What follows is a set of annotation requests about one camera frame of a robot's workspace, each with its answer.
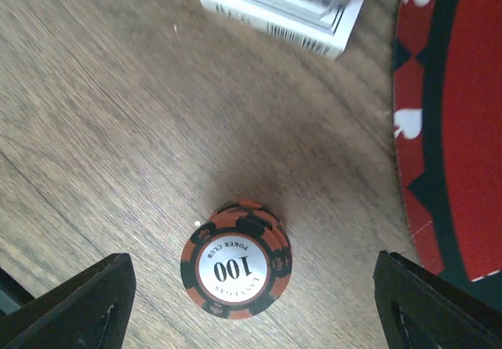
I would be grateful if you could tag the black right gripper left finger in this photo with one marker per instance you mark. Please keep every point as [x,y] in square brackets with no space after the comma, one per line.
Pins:
[90,310]

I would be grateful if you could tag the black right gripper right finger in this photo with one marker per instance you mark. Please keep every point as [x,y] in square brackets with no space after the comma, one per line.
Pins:
[417,309]

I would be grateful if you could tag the red black chip stack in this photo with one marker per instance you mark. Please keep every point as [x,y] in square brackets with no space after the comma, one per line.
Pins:
[239,262]

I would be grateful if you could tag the round red black poker mat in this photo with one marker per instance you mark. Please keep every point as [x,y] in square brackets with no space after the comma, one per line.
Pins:
[447,130]

